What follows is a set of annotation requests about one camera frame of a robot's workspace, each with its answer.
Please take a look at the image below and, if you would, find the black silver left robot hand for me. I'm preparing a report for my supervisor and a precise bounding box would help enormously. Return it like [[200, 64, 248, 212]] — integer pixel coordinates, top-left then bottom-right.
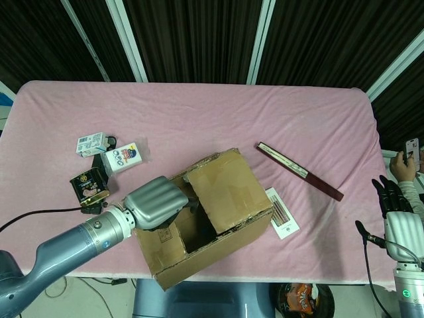
[[122, 176, 200, 232]]

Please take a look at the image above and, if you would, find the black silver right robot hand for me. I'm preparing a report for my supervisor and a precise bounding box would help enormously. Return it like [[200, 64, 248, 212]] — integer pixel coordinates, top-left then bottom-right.
[[354, 175, 424, 262]]

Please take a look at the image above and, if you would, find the brown cardboard shipping box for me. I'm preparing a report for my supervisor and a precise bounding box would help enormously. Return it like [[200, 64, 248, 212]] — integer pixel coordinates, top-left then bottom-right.
[[132, 148, 275, 292]]

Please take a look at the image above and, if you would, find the white blue card pack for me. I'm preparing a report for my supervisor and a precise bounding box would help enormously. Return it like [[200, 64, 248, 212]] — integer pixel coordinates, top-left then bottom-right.
[[101, 142, 147, 173]]

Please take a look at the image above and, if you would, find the person's hand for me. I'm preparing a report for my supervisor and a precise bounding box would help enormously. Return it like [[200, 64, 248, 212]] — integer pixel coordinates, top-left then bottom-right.
[[389, 150, 418, 182]]

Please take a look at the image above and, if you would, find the white pack of pens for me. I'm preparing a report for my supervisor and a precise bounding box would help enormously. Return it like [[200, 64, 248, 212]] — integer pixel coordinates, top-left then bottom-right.
[[264, 187, 301, 241]]

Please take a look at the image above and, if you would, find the long dark red box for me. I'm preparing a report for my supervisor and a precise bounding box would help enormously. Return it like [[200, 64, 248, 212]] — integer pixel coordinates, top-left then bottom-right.
[[254, 141, 345, 202]]

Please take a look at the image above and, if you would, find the black gold food tin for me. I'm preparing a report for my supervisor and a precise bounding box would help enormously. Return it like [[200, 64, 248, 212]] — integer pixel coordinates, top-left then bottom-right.
[[69, 167, 110, 207]]

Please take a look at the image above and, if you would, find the smartphone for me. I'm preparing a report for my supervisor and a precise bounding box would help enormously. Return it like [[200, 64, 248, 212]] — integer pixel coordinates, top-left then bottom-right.
[[405, 138, 421, 164]]

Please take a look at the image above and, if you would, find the white blue small carton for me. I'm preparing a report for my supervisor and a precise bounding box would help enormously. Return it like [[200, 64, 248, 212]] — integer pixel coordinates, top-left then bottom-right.
[[74, 131, 109, 159]]

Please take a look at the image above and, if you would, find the pink tablecloth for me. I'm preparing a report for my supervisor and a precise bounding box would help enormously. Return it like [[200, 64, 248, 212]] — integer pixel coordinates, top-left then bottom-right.
[[0, 80, 397, 289]]

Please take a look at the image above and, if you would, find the black bowl with orange snack bag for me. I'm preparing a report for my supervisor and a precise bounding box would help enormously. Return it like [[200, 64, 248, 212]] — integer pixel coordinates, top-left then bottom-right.
[[277, 282, 335, 318]]

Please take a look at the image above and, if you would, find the white blue panel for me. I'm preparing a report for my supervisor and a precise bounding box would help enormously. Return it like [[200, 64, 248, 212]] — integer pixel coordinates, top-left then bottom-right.
[[0, 80, 17, 133]]

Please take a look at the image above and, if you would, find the black right hand cable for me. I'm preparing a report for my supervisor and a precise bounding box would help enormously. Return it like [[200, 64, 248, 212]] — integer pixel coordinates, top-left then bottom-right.
[[362, 233, 392, 318]]

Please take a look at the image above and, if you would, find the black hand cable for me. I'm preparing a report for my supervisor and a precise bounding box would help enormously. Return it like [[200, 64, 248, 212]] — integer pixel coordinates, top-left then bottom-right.
[[362, 233, 392, 318], [0, 205, 102, 233]]

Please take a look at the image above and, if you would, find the black floor cable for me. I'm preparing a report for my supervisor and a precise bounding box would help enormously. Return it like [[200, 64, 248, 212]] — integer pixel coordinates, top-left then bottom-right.
[[78, 277, 129, 286]]

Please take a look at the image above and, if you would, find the black left hand cable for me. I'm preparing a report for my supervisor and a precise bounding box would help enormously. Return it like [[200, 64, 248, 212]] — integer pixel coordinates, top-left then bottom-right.
[[0, 205, 102, 233]]

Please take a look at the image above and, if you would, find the white aluminium frame post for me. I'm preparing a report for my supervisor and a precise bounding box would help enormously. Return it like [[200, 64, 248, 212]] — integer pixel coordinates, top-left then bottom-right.
[[105, 0, 149, 83], [365, 36, 424, 102], [245, 0, 276, 85]]

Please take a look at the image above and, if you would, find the grey slotted rail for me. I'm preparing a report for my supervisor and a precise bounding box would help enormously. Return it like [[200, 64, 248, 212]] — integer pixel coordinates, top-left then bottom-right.
[[60, 0, 111, 82]]

